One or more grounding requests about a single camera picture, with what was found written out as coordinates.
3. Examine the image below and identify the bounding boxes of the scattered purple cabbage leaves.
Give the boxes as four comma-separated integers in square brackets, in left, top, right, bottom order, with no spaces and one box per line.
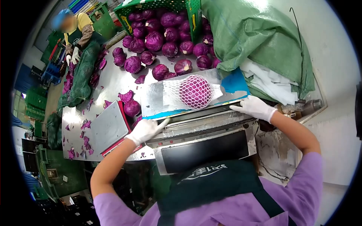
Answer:
[62,49,147,160]

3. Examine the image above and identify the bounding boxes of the small green mesh bag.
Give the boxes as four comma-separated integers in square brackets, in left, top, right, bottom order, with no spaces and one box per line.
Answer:
[46,112,63,150]

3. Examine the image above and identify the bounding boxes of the green plastic crate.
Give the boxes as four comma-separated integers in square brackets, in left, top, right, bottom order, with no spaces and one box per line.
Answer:
[114,0,203,43]

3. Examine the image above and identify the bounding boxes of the person's left hand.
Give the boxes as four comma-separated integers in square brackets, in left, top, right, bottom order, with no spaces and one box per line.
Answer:
[124,118,172,147]

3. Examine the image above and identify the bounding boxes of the steel film wrapping machine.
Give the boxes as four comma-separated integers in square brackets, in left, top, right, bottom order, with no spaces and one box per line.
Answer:
[146,102,258,176]

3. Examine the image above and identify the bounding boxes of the long green mesh bag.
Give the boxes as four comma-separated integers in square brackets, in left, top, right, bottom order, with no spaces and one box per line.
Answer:
[58,41,101,109]

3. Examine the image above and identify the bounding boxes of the red scale with steel platform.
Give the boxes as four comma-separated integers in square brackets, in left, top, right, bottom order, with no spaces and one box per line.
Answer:
[90,100,143,158]

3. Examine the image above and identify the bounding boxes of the clear cling film sheet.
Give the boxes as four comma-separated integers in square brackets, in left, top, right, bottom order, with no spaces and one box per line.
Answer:
[165,110,253,131]

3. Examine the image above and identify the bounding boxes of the person's body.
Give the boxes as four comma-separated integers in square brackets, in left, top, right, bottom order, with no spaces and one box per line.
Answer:
[93,153,323,226]

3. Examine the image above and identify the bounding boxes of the grey metal cylinder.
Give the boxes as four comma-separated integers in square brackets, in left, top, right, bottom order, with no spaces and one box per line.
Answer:
[300,98,323,116]

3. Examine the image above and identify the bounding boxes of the person's right hand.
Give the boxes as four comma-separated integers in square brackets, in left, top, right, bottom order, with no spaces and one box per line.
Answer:
[229,95,278,124]

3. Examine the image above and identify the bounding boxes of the person's left index finger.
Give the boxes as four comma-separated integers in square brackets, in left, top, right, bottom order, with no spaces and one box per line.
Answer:
[155,118,172,130]

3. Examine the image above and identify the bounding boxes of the pile of red cabbages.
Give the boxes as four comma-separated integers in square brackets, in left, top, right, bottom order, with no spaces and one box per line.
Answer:
[112,8,223,81]

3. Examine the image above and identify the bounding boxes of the blue plastic crate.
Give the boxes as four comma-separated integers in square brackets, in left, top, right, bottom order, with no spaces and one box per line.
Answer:
[41,62,63,86]

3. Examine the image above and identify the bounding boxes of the red cabbage in white net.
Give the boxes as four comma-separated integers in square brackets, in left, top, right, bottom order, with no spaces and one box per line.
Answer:
[163,74,224,110]

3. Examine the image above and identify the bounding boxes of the stack of green crates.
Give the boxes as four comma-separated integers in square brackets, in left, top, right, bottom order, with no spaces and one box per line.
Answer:
[25,87,48,122]

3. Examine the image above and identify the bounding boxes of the steel plate with blue film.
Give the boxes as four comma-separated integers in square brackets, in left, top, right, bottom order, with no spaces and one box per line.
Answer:
[140,68,251,120]

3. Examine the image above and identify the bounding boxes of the single bare red cabbage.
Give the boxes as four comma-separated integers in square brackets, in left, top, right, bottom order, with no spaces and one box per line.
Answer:
[123,99,141,118]

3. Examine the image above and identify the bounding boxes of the pile of white foam nets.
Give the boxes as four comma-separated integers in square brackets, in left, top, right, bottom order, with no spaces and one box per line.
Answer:
[239,58,299,106]

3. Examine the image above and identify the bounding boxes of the green woven sack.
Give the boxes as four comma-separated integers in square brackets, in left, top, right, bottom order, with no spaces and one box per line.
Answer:
[201,0,316,100]

